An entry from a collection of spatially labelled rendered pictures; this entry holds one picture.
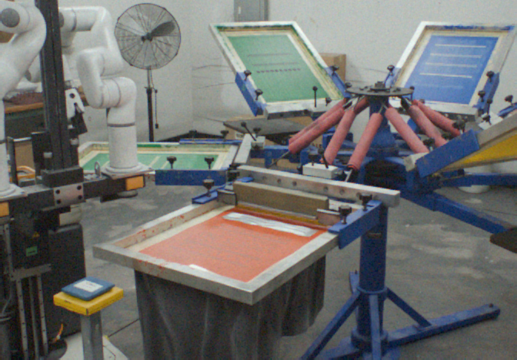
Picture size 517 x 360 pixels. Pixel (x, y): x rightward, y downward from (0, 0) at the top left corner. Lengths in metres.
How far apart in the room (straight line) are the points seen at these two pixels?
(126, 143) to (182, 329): 0.66
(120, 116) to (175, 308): 0.67
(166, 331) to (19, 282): 0.86
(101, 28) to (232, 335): 1.09
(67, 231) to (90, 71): 0.88
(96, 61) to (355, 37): 4.67
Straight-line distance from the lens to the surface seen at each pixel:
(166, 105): 7.52
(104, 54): 2.23
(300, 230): 2.18
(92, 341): 1.87
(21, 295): 2.80
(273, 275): 1.77
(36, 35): 2.04
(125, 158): 2.26
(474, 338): 3.63
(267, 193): 2.29
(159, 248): 2.07
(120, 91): 2.21
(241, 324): 1.88
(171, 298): 2.02
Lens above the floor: 1.73
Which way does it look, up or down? 14 degrees down
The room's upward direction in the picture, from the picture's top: straight up
